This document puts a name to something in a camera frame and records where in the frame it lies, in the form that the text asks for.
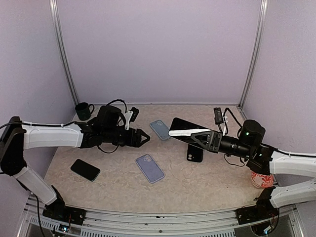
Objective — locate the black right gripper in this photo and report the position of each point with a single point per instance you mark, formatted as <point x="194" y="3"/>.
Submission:
<point x="211" y="139"/>

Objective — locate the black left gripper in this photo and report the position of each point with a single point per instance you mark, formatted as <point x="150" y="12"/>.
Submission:
<point x="137" y="142"/>

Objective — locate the white-edged black smartphone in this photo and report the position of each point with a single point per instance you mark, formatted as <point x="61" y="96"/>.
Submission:
<point x="182" y="129"/>

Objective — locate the lavender phone case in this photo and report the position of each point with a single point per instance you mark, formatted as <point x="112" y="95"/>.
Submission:
<point x="150" y="168"/>

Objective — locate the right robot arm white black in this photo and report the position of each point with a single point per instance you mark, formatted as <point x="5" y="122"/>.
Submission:
<point x="264" y="159"/>

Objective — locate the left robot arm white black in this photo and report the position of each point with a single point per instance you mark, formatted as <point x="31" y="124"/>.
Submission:
<point x="110" y="125"/>

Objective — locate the black phone case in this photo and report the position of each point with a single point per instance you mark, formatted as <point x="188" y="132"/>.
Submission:
<point x="194" y="154"/>

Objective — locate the light blue phone case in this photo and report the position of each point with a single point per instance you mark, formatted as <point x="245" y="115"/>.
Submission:
<point x="160" y="129"/>

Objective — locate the black smartphone on table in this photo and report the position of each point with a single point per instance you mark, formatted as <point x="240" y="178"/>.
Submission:
<point x="85" y="170"/>

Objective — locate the dark green mug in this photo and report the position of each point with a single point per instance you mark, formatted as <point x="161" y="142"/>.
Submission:
<point x="84" y="110"/>

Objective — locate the red white patterned dish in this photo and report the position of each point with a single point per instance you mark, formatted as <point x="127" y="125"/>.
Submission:
<point x="261" y="181"/>

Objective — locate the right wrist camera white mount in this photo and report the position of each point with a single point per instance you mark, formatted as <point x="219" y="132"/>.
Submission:
<point x="220" y="120"/>

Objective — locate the front aluminium rail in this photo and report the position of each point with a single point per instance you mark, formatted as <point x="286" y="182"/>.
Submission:
<point x="100" y="223"/>

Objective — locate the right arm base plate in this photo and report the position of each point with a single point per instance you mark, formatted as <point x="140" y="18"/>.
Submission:
<point x="260" y="211"/>

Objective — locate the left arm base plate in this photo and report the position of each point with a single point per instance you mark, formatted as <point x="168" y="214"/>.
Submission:
<point x="59" y="211"/>

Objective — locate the right aluminium frame post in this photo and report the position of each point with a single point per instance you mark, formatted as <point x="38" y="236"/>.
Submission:
<point x="255" y="52"/>

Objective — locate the aluminium frame post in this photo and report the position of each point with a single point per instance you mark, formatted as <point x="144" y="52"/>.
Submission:
<point x="62" y="50"/>
<point x="255" y="52"/>

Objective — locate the left aluminium frame post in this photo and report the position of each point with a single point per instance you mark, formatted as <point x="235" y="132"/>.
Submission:
<point x="62" y="50"/>

